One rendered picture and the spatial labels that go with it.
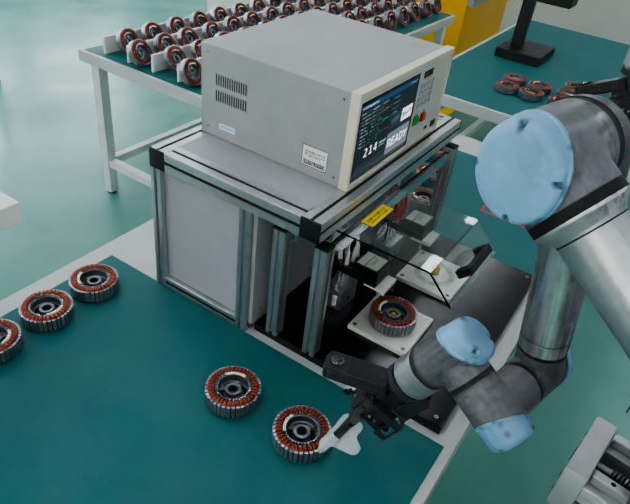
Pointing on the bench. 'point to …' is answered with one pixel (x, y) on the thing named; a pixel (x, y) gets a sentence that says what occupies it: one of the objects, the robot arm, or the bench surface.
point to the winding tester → (315, 89)
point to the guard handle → (474, 261)
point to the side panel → (202, 247)
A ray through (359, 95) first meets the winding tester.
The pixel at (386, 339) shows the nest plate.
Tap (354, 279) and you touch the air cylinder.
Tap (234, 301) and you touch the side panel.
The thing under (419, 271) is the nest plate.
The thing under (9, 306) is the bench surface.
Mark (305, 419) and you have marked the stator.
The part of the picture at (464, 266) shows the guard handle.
